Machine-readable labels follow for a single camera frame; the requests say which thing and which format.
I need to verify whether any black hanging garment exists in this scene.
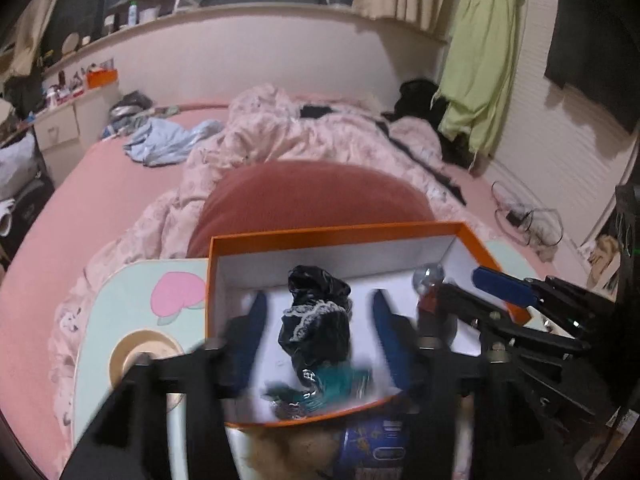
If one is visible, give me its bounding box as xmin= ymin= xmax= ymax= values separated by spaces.
xmin=544 ymin=0 xmax=639 ymax=133

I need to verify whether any blue tin box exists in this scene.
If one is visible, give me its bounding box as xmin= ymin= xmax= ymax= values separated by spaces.
xmin=333 ymin=416 xmax=408 ymax=480

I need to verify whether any green hanging garment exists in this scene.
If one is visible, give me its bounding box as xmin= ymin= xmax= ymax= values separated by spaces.
xmin=435 ymin=0 xmax=525 ymax=156

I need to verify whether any red round cushion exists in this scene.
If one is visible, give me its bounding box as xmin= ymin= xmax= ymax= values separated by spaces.
xmin=186 ymin=160 xmax=435 ymax=258

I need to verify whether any orange cardboard box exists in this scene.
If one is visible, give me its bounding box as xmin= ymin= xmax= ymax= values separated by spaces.
xmin=206 ymin=222 xmax=507 ymax=428

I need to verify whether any brown fur pompom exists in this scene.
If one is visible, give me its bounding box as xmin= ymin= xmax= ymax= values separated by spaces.
xmin=244 ymin=425 xmax=341 ymax=480

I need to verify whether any pink floral blanket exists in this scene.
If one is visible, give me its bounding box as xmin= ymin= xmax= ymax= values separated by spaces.
xmin=46 ymin=83 xmax=501 ymax=411

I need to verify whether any white drawer cabinet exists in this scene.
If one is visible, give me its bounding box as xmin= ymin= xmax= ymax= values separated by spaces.
xmin=34 ymin=82 xmax=122 ymax=188

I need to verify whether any light blue clothes pile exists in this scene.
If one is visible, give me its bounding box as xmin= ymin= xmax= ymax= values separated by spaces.
xmin=100 ymin=106 xmax=224 ymax=167

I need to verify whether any teal toy car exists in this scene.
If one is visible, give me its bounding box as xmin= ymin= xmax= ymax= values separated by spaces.
xmin=262 ymin=364 xmax=374 ymax=420

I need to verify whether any small orange box on shelf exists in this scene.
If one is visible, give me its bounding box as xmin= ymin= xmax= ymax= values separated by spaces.
xmin=86 ymin=68 xmax=118 ymax=90

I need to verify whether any black lace fabric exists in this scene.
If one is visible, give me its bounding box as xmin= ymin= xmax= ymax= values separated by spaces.
xmin=278 ymin=266 xmax=352 ymax=380

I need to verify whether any silver foil ball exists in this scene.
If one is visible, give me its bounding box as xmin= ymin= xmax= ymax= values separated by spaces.
xmin=411 ymin=262 xmax=446 ymax=297

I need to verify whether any black charger cable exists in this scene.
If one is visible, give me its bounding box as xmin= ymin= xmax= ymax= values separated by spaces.
xmin=490 ymin=179 xmax=565 ymax=261

